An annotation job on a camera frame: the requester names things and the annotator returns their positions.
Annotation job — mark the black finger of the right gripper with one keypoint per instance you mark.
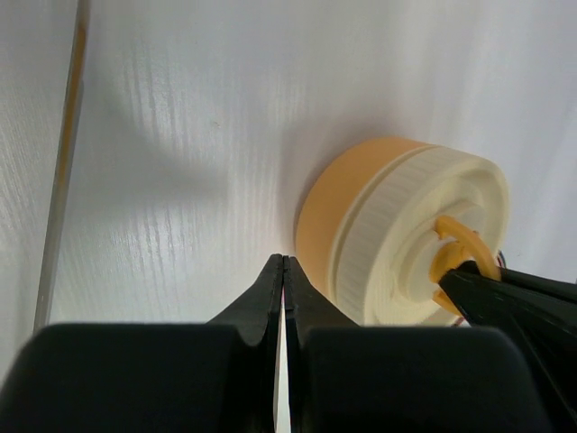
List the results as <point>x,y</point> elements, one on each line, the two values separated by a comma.
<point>538,315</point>

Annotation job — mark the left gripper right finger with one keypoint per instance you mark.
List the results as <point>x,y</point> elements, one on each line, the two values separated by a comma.
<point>347,378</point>

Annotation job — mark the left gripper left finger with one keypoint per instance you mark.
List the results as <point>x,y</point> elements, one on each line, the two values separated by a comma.
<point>220,376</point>

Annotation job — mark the round beige container lid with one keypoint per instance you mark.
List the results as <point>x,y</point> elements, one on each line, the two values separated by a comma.
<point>381,262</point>

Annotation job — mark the metal food tongs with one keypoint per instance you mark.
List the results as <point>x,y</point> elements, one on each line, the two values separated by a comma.
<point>60,188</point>

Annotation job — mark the round beige lunch container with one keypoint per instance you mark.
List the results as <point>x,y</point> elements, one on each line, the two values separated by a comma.
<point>334,191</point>

